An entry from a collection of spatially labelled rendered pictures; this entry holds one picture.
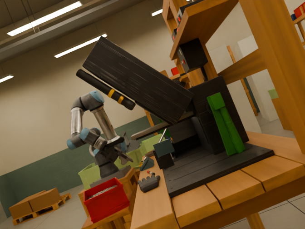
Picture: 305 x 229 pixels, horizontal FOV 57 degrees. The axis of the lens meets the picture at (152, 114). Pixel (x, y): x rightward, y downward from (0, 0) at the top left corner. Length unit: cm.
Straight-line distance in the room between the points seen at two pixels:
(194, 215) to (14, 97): 946
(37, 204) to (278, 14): 697
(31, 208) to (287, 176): 699
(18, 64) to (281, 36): 955
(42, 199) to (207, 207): 660
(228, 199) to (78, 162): 866
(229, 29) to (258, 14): 845
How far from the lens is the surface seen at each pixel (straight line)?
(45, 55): 981
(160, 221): 89
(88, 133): 173
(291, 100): 96
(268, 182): 93
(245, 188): 91
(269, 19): 96
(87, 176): 268
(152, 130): 142
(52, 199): 725
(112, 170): 219
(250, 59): 133
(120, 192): 151
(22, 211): 773
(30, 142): 993
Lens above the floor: 119
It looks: level
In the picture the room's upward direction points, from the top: 23 degrees counter-clockwise
